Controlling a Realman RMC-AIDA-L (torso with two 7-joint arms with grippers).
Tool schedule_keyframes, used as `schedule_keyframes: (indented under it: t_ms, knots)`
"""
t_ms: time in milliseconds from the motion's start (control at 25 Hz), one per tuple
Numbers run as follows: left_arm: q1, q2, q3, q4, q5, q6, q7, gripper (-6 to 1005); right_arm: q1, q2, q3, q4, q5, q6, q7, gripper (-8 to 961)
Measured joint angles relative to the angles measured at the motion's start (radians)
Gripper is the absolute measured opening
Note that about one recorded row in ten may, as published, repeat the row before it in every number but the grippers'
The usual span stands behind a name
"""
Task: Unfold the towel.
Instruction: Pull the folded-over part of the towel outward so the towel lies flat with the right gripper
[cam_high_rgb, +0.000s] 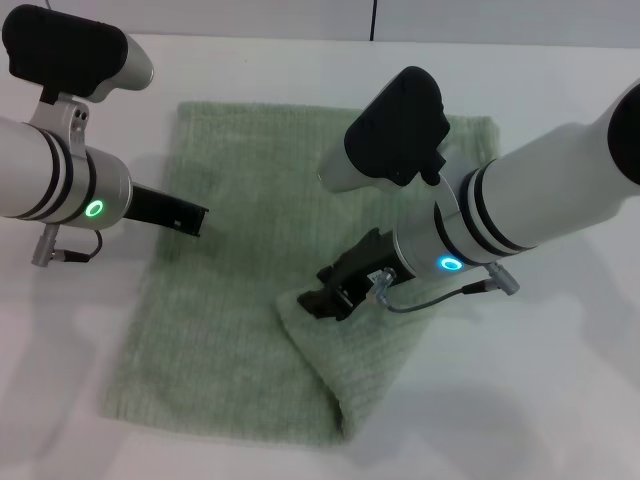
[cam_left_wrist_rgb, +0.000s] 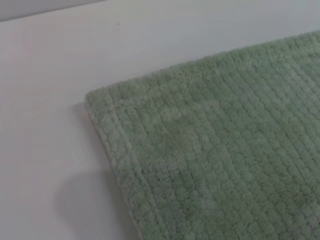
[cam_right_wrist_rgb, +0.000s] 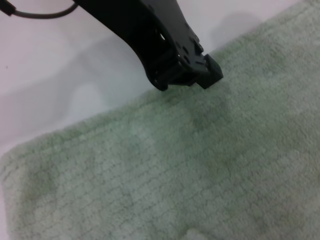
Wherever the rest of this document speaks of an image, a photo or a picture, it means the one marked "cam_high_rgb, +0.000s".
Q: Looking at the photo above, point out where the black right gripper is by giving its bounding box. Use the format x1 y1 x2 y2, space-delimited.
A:
296 227 417 322

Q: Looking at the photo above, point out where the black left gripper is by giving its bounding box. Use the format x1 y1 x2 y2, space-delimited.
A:
130 183 209 237

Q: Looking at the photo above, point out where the light green ribbed towel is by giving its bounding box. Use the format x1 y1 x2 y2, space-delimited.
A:
99 101 502 442

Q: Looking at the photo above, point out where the left arm connector cable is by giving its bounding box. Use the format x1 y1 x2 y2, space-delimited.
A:
31 223 105 268

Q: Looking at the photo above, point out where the arm connector cable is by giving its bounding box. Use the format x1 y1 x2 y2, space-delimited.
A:
368 262 522 315
31 223 105 268

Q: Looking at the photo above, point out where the right arm connector cable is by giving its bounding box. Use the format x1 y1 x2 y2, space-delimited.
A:
368 262 522 315

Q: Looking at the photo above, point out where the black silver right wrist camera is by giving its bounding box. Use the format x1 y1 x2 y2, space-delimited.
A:
318 65 451 194

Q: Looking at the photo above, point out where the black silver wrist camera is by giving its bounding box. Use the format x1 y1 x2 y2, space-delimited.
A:
0 3 155 106
318 65 451 194

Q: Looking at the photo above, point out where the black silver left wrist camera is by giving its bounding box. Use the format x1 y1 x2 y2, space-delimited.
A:
0 3 155 106

